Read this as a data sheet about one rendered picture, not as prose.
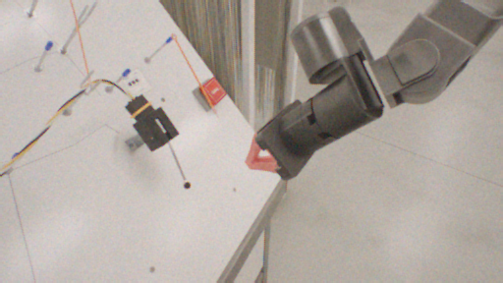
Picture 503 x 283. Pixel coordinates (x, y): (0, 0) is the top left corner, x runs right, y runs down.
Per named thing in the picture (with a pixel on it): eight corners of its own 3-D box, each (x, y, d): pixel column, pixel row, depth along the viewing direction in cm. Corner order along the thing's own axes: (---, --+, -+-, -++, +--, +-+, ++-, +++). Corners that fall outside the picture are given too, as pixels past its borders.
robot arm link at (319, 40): (448, 65, 27) (442, 86, 35) (388, -43, 30) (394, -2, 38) (318, 125, 32) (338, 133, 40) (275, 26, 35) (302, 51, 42)
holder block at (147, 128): (151, 152, 56) (162, 146, 53) (132, 125, 55) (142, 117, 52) (168, 140, 59) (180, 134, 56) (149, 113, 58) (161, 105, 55)
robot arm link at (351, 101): (371, 115, 30) (399, 112, 34) (342, 51, 32) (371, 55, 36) (317, 144, 35) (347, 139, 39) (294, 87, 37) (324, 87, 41)
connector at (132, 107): (142, 129, 55) (147, 125, 54) (123, 105, 54) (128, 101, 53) (154, 119, 57) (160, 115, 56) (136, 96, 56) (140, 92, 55)
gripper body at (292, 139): (250, 141, 39) (293, 111, 33) (289, 104, 46) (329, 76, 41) (284, 184, 39) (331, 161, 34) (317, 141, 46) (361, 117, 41)
